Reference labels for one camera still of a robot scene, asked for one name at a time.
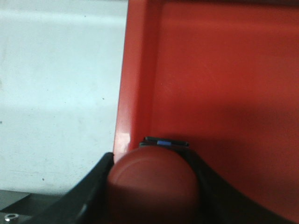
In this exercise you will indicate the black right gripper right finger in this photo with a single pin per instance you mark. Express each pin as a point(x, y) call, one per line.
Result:
point(220, 203)

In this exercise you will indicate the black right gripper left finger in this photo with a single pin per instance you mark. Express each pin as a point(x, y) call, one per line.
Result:
point(83, 204)

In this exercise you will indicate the red mushroom push button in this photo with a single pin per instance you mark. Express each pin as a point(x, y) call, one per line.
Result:
point(153, 184)

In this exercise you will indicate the red plastic tray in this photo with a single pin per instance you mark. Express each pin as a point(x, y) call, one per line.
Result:
point(222, 75)

